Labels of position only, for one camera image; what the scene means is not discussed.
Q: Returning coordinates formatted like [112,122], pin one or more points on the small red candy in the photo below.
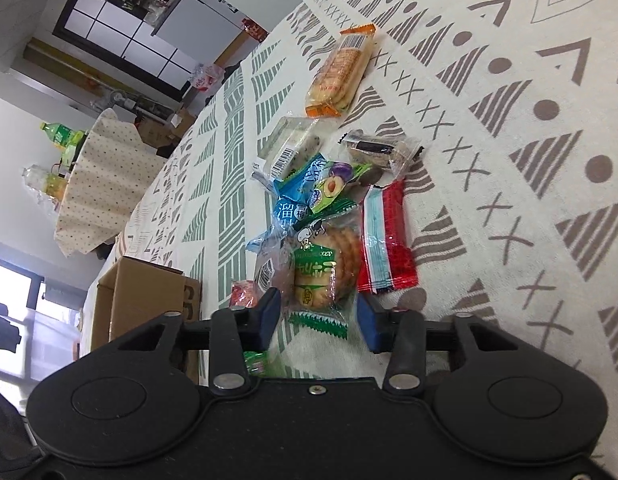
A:
[243,294]

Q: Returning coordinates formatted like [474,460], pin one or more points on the patterned blanket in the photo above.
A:
[489,210]

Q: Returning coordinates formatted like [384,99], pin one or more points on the white nougat packet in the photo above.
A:
[289,142]

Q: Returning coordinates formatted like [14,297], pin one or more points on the red and white plastic bag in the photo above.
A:
[206,78]

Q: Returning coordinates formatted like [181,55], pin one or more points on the clear bottle with yellow drink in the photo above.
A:
[46,182]

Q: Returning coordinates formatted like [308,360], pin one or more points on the blue plum candy packet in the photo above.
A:
[299,200]

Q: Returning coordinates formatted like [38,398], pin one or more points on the red striped snack packet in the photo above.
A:
[389,250]

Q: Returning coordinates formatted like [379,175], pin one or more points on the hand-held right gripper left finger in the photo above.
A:
[268,317]

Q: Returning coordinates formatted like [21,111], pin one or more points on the brown carton on floor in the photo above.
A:
[154,132]

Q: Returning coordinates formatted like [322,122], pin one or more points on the clear packet with dark bar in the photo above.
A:
[379,152]

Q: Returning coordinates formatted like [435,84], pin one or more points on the round table with dotted cloth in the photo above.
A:
[104,185]

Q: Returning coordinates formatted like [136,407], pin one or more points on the red paper decoration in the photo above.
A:
[254,30]

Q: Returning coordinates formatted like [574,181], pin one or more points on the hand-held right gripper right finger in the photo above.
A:
[368,322]

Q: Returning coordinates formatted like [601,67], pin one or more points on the green round cracker packet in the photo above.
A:
[314,270]

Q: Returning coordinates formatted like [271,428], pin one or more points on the black framed glass door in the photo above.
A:
[114,35]

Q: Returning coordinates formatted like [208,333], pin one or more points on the small green candy wrapper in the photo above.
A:
[254,361]

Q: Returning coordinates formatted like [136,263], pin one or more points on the orange cracker packet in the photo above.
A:
[339,70]

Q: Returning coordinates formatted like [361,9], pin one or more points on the cardboard box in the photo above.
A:
[139,300]

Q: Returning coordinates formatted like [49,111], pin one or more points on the green drink bottle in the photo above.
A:
[59,133]

